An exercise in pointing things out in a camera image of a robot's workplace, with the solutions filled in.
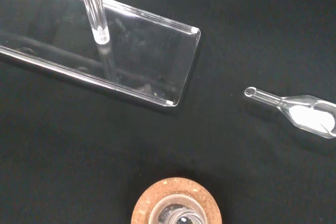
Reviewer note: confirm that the clear glass weighing funnel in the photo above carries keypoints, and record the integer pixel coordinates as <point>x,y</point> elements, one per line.
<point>307,115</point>

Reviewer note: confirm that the black table cloth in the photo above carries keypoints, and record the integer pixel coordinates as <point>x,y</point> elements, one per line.
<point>78,155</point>

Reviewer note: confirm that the clear acrylic funnel stand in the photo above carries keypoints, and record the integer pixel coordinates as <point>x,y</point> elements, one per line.
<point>147,58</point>

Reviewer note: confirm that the small round-bottom glass flask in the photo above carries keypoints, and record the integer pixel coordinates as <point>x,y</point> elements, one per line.
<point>181,212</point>

